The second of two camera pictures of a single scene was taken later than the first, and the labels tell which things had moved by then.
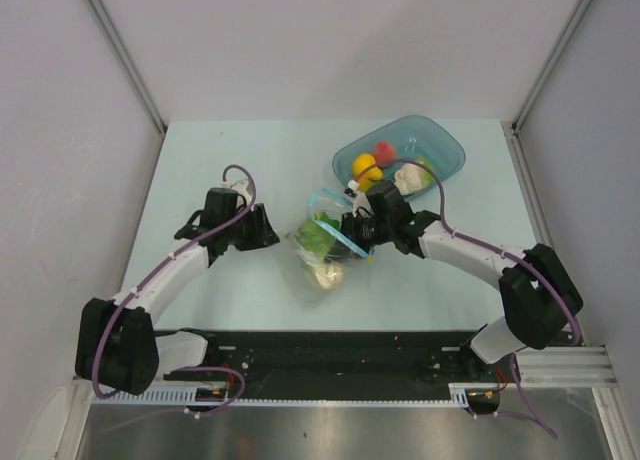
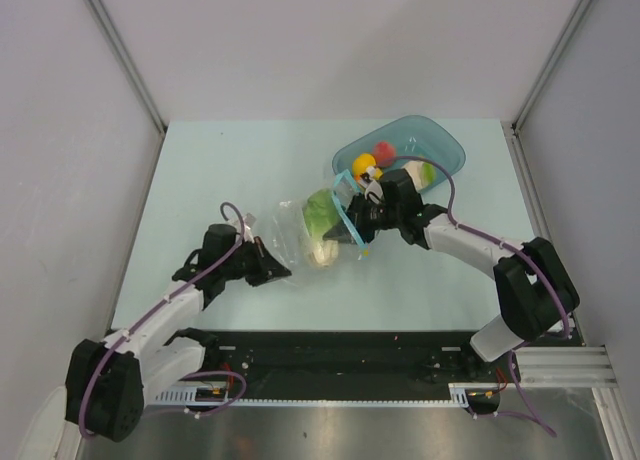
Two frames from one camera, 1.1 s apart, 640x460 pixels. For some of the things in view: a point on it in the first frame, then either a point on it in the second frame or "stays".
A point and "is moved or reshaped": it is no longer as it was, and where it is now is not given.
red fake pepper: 384,152 stays
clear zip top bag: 324,256 is moved or reshaped
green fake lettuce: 317,239 is moved or reshaped
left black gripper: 262,233 to 271,268
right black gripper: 349,229 to 357,214
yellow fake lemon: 366,172 stays
